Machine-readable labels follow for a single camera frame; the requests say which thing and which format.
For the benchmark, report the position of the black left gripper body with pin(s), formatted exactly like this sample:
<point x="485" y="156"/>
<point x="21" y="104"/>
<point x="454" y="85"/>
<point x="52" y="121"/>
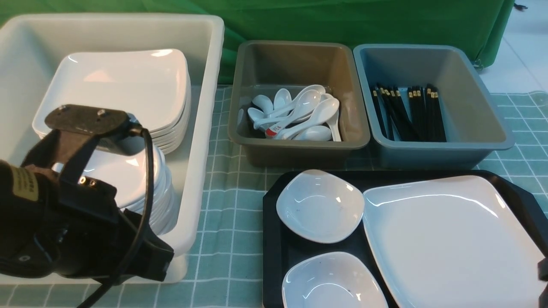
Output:
<point x="56" y="221"/>

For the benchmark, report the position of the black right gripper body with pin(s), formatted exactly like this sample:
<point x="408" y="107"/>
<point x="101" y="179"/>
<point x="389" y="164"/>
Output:
<point x="542" y="270"/>

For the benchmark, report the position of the large white square plate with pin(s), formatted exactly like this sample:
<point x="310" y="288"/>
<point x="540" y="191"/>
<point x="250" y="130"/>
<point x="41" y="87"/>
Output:
<point x="453" y="242"/>

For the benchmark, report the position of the white bowl tray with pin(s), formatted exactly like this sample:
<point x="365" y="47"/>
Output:
<point x="331" y="280"/>
<point x="320" y="207"/>

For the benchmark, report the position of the black chopstick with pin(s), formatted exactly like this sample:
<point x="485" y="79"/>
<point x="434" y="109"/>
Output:
<point x="394" y="104"/>
<point x="391" y="128"/>

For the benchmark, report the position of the white ceramic spoon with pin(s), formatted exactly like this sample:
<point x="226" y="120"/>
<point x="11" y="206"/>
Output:
<point x="304" y="106"/>

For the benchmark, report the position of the stack of white bowls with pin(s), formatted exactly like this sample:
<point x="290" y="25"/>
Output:
<point x="128" y="175"/>

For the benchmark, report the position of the blue-grey plastic bin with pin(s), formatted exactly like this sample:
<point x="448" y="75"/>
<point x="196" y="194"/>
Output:
<point x="473" y="126"/>

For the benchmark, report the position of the stack of white square plates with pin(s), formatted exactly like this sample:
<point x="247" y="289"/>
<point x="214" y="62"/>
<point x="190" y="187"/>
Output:
<point x="152" y="85"/>

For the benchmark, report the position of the large white plastic tub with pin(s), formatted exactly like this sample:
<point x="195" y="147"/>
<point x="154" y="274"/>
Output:
<point x="32" y="46"/>

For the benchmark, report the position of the green checked tablecloth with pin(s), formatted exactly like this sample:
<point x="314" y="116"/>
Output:
<point x="225" y="261"/>

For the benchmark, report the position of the bundle of black chopsticks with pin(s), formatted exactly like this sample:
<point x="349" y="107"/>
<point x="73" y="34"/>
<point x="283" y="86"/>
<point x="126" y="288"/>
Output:
<point x="423" y="106"/>

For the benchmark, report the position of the black serving tray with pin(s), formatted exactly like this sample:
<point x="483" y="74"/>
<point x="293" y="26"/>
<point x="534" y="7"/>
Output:
<point x="282" y="249"/>

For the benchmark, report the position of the green backdrop cloth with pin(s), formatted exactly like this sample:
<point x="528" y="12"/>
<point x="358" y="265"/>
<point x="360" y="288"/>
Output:
<point x="474" y="26"/>

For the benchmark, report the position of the brown plastic bin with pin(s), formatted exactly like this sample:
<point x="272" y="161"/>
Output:
<point x="263" y="68"/>

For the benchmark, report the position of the pile of white spoons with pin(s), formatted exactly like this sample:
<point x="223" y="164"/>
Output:
<point x="321" y="125"/>

